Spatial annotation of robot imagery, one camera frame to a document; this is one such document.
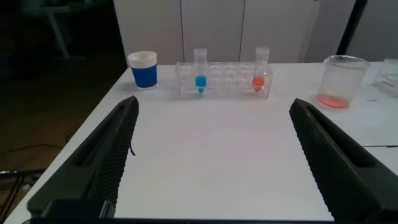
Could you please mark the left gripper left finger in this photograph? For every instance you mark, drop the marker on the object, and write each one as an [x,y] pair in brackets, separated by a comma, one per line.
[93,161]

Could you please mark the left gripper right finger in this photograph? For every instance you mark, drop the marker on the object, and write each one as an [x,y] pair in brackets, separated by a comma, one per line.
[342,174]

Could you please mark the test tube with blue pigment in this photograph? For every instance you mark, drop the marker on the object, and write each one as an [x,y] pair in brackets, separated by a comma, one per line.
[201,82]

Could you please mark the clear glass beaker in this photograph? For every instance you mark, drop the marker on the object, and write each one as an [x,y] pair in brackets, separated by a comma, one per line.
[339,87]

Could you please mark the clear acrylic test tube rack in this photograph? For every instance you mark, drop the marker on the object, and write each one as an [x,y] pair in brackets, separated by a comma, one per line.
[230,84]
[388,77]

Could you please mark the test tube with red pigment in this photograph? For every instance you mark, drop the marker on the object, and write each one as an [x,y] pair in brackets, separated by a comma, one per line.
[258,82]

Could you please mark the metal chair leg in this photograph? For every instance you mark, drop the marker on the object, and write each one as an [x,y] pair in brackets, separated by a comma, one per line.
[18,172]

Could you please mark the blue white paper cup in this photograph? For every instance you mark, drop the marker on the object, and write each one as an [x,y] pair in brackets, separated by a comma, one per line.
[144,74]

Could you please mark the white desk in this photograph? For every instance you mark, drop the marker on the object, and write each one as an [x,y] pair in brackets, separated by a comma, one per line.
[57,31]

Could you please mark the white partition panel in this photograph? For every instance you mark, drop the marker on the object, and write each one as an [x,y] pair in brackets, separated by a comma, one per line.
[329,31]
[379,28]
[211,28]
[149,28]
[273,25]

